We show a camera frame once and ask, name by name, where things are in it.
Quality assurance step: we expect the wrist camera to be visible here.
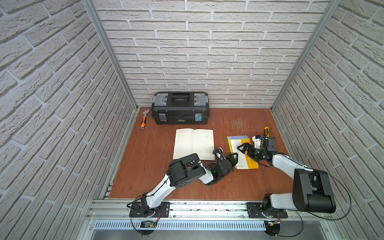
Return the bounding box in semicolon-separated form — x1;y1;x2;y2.
252;135;264;149
213;148;225;162

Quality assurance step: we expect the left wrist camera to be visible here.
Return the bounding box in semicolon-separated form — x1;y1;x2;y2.
213;148;225;162

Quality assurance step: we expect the large white lined notebook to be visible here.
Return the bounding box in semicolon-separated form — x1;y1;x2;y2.
173;129;215;161

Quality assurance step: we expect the black plastic toolbox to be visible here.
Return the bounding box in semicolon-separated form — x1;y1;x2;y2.
151;92;210;125

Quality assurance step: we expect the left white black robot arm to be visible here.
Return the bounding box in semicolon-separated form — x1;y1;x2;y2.
127;148;238;218

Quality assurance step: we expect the orange handled adjustable wrench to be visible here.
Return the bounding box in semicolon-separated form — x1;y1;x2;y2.
141;109;150;130

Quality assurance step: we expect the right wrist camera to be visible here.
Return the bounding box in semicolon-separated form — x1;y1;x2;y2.
252;135;264;149

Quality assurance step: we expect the yellow black utility knife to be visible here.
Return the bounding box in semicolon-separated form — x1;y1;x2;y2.
264;127;270;138

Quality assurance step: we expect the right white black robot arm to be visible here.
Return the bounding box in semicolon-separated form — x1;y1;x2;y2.
237;135;352;221

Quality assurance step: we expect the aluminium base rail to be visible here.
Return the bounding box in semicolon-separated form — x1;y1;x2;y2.
77;199;341;240

